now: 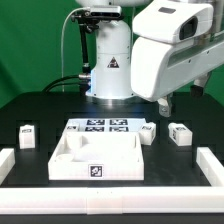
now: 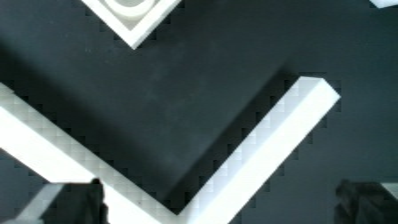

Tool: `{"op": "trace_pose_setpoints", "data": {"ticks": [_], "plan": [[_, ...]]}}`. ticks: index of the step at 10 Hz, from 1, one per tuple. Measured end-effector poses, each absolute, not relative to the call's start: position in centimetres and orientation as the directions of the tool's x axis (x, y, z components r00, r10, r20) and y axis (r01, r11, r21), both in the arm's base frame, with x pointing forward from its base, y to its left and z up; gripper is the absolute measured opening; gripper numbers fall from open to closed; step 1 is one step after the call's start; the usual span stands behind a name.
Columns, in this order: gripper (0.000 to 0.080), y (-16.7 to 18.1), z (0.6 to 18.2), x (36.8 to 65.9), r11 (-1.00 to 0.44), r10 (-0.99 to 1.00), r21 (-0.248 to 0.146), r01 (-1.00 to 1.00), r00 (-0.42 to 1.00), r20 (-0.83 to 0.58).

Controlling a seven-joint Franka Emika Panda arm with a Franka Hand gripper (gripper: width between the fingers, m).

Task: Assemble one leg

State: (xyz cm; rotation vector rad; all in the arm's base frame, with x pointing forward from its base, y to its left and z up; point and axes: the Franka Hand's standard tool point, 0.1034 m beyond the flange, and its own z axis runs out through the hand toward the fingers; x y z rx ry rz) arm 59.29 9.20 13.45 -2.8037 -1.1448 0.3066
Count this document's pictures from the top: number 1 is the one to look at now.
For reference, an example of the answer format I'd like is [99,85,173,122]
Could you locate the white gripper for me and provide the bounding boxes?
[131,0,224,117]

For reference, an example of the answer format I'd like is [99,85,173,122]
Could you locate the white square tabletop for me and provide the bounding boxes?
[48,132,144,180]

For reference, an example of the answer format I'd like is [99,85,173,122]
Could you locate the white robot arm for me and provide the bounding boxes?
[75,0,224,117]

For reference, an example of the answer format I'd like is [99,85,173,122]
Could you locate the white tag base sheet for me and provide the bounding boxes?
[65,118,146,132]

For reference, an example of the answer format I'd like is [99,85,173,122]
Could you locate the white U-shaped fence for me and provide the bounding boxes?
[0,147,224,215]

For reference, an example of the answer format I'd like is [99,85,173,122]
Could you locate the black camera stand pole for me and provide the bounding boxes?
[79,24,91,95]

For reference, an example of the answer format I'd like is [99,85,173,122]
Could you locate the black camera on stand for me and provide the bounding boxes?
[71,5,122,24]

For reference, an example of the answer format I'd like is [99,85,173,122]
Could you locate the black cables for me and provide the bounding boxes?
[42,74,88,93]

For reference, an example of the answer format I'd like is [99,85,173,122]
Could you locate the white cable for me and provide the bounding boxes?
[60,7,88,93]

